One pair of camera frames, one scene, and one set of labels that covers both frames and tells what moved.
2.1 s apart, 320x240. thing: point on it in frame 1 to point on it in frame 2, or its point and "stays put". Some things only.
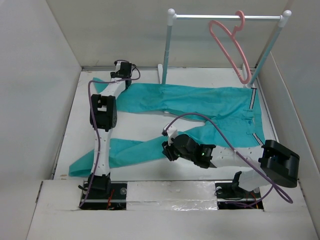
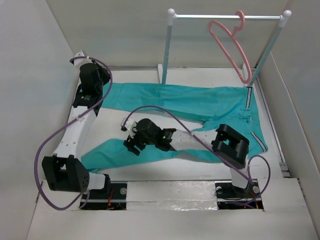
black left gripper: [113, 73] to [105, 72]
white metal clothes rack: [172, 17] stays put
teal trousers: [232, 113] stays put
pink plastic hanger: [232, 35] stays put
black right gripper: [168, 151] to [131, 145]
